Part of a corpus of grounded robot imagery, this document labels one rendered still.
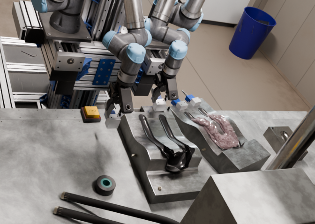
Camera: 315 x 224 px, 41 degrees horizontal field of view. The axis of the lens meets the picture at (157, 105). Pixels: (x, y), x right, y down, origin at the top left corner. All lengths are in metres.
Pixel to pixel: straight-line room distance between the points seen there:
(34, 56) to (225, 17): 2.79
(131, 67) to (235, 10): 3.84
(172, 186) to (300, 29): 3.53
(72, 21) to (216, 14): 3.39
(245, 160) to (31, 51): 1.96
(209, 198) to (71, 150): 0.95
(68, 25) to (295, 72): 3.40
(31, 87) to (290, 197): 2.26
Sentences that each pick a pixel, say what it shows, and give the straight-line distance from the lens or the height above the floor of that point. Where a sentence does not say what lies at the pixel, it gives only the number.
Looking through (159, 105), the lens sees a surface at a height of 0.94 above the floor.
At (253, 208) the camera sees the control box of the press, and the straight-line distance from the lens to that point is 0.99.
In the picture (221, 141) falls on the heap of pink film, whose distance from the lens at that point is 2.09.
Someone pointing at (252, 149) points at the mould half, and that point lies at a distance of 2.12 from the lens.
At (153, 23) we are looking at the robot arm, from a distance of 1.89.
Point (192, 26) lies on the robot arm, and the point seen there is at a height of 1.20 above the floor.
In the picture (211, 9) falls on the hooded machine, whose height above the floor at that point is 0.23.
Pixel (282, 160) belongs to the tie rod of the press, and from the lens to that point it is 1.32.
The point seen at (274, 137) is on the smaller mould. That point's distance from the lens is 2.40.
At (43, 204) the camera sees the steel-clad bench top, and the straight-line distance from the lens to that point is 1.65.
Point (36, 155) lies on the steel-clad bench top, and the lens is 1.79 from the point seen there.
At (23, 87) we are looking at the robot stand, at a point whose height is 0.21.
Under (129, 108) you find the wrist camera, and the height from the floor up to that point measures 1.08.
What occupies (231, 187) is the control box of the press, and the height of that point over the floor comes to 1.47.
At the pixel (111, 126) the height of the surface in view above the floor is 0.92.
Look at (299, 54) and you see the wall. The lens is 5.02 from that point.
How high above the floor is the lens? 2.12
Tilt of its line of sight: 36 degrees down
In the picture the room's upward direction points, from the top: 25 degrees clockwise
